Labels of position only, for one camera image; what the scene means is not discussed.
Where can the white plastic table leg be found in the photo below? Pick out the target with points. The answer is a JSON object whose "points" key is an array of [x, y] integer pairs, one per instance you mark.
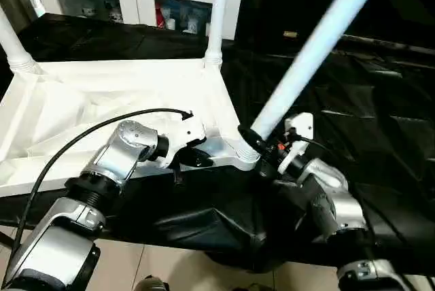
{"points": [[13, 43], [312, 53], [219, 9]]}

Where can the white plastic table top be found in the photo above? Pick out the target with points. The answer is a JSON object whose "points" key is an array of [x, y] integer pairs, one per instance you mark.
{"points": [[81, 94]]}

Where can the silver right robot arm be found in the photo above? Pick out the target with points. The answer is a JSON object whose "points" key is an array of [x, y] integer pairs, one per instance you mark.
{"points": [[333, 202]]}

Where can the small yellow label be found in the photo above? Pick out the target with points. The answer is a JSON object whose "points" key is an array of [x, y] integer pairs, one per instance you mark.
{"points": [[291, 34]]}

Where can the black plastic mat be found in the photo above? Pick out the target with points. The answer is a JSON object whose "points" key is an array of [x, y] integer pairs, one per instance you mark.
{"points": [[380, 100]]}

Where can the black metal rod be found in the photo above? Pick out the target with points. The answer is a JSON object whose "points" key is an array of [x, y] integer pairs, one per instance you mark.
{"points": [[394, 43]]}

